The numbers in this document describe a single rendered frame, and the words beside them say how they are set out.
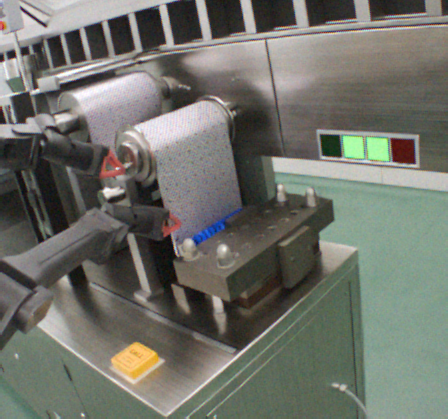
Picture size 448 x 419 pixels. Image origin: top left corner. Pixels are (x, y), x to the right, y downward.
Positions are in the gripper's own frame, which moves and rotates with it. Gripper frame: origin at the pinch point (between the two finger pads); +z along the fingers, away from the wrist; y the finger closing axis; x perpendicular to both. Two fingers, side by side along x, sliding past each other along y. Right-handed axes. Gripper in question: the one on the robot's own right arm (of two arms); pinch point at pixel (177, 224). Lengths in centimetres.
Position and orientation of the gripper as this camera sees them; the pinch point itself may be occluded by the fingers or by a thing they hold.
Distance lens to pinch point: 111.9
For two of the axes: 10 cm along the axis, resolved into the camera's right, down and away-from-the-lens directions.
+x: 1.6, -9.9, -0.1
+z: 6.7, 1.1, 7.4
